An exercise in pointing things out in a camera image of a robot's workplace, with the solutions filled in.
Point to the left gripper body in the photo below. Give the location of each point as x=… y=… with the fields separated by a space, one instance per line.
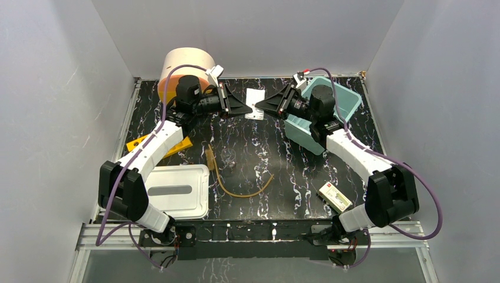
x=224 y=99

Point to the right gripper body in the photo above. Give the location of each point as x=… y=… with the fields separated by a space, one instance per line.
x=297 y=107

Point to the white paper packet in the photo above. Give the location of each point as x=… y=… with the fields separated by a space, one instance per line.
x=254 y=96

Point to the teal plastic bin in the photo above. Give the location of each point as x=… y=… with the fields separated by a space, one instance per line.
x=298 y=129

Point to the brown test tube brush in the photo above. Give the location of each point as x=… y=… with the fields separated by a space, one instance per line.
x=210 y=159

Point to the tan rubber tube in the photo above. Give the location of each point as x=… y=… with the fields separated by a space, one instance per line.
x=236 y=183

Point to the white bin lid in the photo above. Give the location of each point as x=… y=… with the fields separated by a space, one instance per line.
x=180 y=191

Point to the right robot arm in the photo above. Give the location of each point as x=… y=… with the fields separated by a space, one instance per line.
x=391 y=189

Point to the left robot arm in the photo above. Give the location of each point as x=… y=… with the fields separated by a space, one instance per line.
x=121 y=187

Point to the cream orange cylindrical container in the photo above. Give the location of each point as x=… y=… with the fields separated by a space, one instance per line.
x=183 y=56

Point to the white red box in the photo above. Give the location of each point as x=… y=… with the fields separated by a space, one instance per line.
x=334 y=197

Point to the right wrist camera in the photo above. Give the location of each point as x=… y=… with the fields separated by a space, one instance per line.
x=300 y=79

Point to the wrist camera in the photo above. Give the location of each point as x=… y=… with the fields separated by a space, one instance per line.
x=213 y=74
x=300 y=79

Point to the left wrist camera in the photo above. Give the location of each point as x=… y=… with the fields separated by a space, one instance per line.
x=213 y=74

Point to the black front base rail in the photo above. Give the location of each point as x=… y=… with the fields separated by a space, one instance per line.
x=200 y=239

